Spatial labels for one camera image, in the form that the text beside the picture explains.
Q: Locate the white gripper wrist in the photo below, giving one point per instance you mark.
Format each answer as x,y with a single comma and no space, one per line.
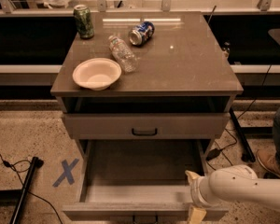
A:
196,190

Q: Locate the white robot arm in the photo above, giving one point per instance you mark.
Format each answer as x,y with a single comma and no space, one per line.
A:
235,183

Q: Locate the upper grey drawer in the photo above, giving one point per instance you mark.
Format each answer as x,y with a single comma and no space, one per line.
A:
145,126

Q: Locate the grey drawer cabinet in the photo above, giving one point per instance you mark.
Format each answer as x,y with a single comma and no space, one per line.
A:
181,70

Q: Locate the black power adapter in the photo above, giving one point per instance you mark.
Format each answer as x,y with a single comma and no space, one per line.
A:
213,154

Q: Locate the black pole right floor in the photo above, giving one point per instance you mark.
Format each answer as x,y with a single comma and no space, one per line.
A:
248,154

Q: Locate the black pole floor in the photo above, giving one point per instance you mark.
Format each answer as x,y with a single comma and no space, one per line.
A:
34,164
248,154

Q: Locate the blue tape cross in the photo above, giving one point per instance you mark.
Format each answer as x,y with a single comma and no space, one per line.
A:
67,173

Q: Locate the white paper bowl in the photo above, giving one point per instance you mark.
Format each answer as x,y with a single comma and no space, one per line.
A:
96,74

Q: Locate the black pole left floor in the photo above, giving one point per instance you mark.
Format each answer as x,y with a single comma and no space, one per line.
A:
34,164

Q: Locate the clear plastic water bottle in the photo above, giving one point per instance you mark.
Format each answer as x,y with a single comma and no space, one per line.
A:
123,54

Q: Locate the blue soda can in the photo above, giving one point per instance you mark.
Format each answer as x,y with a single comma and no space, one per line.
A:
141,33

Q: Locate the green soda can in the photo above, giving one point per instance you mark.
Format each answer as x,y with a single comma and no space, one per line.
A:
83,20

